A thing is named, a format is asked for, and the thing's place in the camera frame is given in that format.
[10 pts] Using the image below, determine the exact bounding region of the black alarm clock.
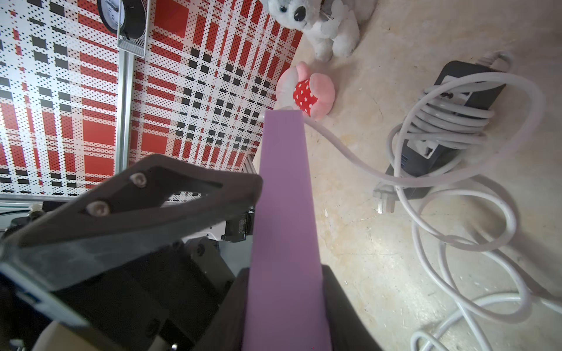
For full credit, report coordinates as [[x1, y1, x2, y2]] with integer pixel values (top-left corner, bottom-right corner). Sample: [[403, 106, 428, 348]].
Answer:
[[97, 0, 147, 39]]

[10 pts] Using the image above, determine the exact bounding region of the pink strawberry plush toy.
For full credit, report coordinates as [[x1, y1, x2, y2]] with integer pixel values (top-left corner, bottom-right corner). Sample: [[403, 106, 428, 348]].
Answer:
[[275, 62, 336, 121]]

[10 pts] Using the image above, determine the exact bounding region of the purple power strip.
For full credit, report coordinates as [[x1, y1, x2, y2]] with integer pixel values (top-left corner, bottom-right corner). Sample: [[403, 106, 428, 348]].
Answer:
[[242, 110, 332, 350]]

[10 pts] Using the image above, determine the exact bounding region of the grey husky plush toy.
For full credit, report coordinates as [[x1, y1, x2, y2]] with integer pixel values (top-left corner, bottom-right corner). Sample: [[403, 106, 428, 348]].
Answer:
[[261, 0, 377, 62]]

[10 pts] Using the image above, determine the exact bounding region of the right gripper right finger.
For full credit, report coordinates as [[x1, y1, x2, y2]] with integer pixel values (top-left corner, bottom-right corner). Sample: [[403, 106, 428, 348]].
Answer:
[[322, 265, 382, 351]]

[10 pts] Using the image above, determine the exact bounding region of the black power strip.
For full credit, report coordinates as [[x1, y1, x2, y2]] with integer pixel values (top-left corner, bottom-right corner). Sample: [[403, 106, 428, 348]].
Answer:
[[401, 83, 504, 177]]

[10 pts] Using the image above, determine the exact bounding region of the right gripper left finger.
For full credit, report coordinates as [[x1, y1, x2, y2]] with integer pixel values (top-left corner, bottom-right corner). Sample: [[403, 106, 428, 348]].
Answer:
[[193, 269, 250, 351]]

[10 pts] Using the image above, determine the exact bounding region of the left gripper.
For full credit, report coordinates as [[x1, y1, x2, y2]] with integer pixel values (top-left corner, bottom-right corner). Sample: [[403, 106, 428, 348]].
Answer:
[[1, 154, 263, 350]]

